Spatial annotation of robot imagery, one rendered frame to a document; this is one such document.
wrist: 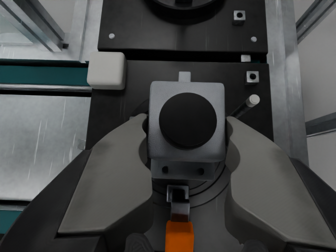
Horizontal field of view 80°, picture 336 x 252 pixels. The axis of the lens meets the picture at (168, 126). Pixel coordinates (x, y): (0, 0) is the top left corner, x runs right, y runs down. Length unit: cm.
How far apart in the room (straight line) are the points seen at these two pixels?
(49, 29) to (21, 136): 17
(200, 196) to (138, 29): 24
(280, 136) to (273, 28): 16
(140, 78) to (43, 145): 19
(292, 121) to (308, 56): 21
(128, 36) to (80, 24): 8
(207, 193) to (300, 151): 14
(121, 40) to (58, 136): 18
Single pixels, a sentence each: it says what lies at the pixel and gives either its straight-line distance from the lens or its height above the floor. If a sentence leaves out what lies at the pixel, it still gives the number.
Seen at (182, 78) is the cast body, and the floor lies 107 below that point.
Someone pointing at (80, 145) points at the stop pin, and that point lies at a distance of 29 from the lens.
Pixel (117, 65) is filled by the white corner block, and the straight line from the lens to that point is 28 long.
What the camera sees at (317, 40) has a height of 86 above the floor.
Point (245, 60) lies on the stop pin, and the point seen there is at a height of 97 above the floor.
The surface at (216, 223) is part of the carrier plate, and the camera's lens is 27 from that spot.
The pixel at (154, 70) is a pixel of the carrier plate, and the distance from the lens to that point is 29.
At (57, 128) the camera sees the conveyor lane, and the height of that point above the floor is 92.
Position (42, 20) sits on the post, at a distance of 33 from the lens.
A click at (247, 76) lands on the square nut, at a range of 29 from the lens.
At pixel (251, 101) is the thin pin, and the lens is 17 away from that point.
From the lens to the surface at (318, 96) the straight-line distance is 47.
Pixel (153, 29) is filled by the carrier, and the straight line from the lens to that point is 32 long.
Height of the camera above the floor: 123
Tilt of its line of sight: 78 degrees down
